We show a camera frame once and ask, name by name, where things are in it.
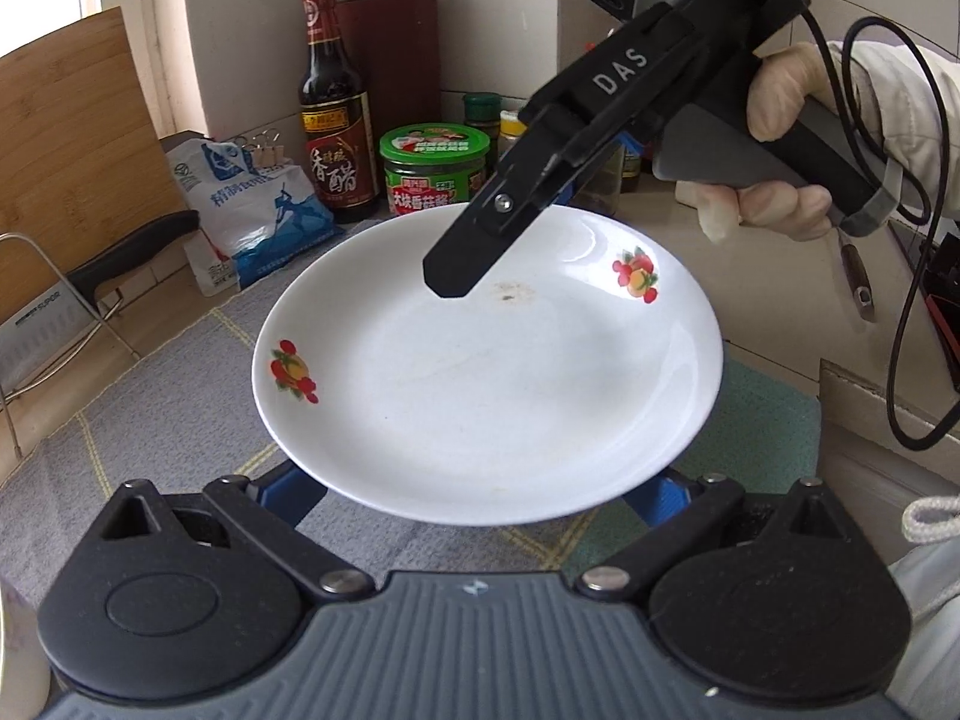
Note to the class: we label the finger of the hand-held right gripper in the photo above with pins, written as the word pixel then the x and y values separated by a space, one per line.
pixel 480 240
pixel 577 184

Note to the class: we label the white jacket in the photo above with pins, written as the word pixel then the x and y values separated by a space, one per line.
pixel 930 615

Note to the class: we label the dark red knife block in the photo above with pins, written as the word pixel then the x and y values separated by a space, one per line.
pixel 397 90

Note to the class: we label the grey and teal checked mat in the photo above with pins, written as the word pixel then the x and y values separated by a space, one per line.
pixel 187 405

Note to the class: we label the yellow lid spice jar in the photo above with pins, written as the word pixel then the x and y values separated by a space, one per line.
pixel 511 131

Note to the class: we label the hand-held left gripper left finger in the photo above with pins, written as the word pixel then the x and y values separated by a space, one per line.
pixel 289 495

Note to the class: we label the wooden cutting board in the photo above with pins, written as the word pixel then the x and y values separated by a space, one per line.
pixel 82 150

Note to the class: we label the dark vinegar bottle red label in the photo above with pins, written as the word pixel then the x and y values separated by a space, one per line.
pixel 337 127

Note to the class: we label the white plate two flower prints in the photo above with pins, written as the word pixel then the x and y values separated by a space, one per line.
pixel 487 390

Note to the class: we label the white and blue salt bag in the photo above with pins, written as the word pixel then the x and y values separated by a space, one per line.
pixel 247 225

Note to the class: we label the small green lid jar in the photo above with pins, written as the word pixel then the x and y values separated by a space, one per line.
pixel 481 112

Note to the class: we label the person's right hand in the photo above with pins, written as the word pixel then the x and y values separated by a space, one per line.
pixel 787 90

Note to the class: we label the green lid sauce jar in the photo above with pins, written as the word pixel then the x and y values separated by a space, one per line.
pixel 431 165

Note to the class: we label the metal binder clip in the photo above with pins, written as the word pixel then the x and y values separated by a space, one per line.
pixel 271 146
pixel 251 148

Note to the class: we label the person's right forearm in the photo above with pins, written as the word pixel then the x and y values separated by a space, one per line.
pixel 922 127

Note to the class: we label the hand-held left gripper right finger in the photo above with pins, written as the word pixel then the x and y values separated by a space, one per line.
pixel 660 502

